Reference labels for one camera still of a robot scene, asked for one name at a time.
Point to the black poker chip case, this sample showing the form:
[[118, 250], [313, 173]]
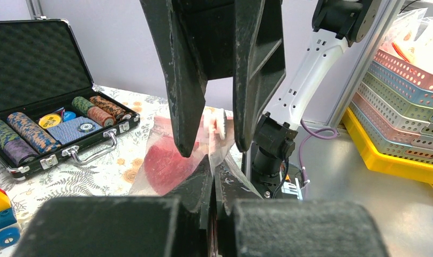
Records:
[[49, 111]]

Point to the red toy apple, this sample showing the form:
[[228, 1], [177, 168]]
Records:
[[164, 166]]

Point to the yellow toy block sailboat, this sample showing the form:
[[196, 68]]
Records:
[[10, 230]]

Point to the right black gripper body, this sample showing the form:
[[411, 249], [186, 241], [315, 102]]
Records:
[[211, 27]]

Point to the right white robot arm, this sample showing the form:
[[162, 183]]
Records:
[[336, 25]]

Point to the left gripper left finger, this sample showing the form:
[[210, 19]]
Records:
[[176, 224]]

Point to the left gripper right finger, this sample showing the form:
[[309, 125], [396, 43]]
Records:
[[248, 225]]

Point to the stacked perforated plastic trays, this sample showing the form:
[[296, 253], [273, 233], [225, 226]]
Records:
[[394, 105]]

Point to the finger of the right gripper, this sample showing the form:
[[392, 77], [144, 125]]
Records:
[[183, 71], [259, 64]]

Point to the yellow plastic bin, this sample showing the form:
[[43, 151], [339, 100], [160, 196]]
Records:
[[376, 161]]

